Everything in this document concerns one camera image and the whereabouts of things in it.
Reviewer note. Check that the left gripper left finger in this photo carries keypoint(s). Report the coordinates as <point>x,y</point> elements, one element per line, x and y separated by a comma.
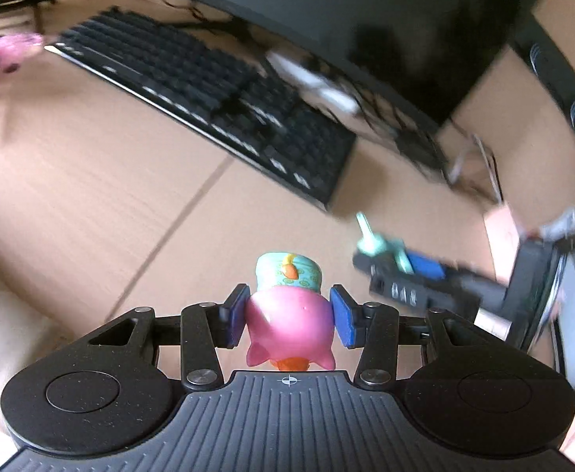
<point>205,327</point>

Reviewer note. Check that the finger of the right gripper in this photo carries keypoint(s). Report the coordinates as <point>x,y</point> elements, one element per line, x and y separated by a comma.
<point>418,292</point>
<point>426,267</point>

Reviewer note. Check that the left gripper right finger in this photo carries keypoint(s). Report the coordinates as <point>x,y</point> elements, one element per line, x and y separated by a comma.
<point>373,328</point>

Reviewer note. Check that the teal plastic clip tool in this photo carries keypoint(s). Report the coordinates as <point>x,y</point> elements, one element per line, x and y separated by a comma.
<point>372,244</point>

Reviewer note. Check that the pink and teal toy figure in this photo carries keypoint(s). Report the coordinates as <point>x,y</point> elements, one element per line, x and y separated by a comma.
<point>290,323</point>

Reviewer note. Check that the pink cardboard box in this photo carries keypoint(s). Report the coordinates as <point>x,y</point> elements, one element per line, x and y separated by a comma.
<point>504,234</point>

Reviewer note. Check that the white power strip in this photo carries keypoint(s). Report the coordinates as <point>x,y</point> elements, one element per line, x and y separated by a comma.
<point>292,68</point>

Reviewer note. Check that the black keyboard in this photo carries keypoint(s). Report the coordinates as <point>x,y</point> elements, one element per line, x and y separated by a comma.
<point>260,119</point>

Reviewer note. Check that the computer monitor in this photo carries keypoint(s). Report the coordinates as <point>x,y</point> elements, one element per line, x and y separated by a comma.
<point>425,55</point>

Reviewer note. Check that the black wall power strip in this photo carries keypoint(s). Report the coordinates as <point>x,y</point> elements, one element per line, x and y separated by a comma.
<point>550,66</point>

